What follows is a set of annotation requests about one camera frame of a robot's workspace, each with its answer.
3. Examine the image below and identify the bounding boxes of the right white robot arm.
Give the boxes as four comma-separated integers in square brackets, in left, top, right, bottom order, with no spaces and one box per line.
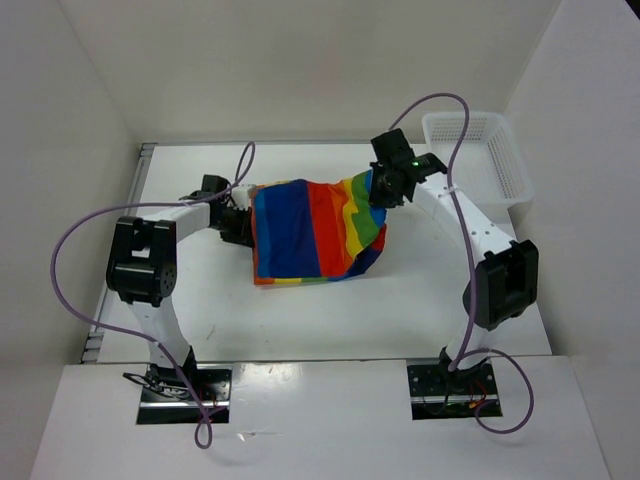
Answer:
[369,129,539,393]

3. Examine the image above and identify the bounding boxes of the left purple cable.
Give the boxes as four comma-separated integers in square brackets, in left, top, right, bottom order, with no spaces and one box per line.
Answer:
[49,140,258,449]

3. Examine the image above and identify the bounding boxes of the rainbow striped shorts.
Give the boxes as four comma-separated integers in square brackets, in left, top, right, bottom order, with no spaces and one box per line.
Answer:
[251,170,387,285]

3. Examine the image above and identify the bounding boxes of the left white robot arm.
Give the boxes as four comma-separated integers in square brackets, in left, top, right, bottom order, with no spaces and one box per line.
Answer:
[106,175,255,400]

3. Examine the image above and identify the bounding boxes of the white plastic basket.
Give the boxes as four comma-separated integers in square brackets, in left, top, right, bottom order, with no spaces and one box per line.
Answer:
[422,111,534,210]

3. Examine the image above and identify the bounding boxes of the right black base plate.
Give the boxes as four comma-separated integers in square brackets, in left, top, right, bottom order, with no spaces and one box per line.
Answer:
[406,360,502,421]

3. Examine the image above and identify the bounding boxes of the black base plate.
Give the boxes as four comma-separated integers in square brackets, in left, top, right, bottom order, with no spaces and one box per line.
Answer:
[123,363,233,425]
[406,360,502,421]

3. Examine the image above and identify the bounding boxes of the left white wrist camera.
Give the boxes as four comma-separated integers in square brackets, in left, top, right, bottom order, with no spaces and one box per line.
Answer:
[231,184,257,210]

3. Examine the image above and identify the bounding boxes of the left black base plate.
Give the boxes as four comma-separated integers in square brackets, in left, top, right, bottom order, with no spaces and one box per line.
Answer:
[123,363,233,425]

